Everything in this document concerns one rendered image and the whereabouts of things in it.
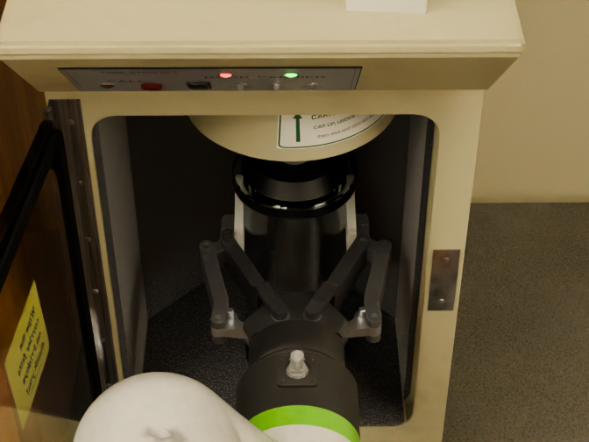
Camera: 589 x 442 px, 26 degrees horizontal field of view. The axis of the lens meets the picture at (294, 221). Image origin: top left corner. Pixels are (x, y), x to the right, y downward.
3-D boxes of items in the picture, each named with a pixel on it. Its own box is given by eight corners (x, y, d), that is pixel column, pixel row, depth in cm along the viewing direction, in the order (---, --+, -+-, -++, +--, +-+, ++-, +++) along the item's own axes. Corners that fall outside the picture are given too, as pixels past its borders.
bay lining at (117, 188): (150, 244, 136) (120, -51, 112) (393, 243, 136) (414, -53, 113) (130, 424, 118) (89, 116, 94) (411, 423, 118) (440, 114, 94)
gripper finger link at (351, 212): (347, 232, 108) (356, 232, 108) (345, 180, 114) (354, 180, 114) (346, 258, 110) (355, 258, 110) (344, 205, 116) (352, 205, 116)
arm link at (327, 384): (237, 492, 97) (358, 491, 97) (231, 389, 89) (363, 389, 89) (238, 429, 101) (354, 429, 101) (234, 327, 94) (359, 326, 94)
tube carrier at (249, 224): (241, 299, 128) (233, 129, 114) (349, 298, 128) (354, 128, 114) (238, 381, 120) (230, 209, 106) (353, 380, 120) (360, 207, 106)
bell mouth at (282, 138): (189, 36, 112) (186, -19, 108) (391, 35, 112) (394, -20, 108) (177, 163, 99) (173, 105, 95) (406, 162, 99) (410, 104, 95)
